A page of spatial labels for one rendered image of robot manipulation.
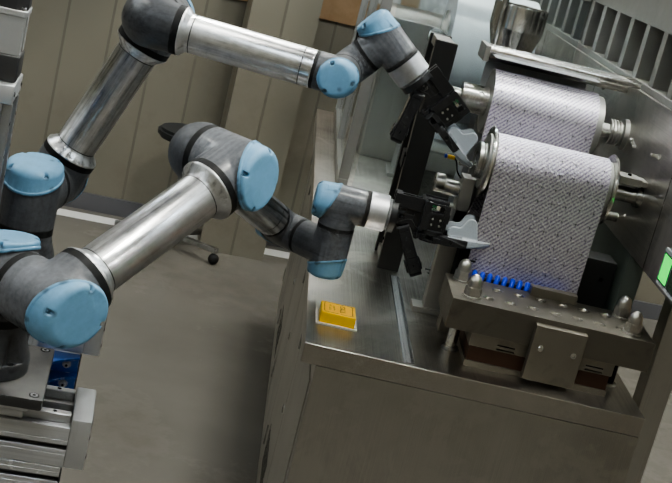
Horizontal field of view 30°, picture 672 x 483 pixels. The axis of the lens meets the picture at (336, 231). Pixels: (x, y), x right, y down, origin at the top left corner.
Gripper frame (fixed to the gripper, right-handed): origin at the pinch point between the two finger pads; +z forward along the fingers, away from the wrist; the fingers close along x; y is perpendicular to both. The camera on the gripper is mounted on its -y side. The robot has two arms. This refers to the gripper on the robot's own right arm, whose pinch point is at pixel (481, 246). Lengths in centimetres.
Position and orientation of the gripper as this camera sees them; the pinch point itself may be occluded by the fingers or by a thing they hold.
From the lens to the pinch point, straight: 255.8
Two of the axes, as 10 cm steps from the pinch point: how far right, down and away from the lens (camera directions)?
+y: 2.4, -9.4, -2.5
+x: -0.1, -2.6, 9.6
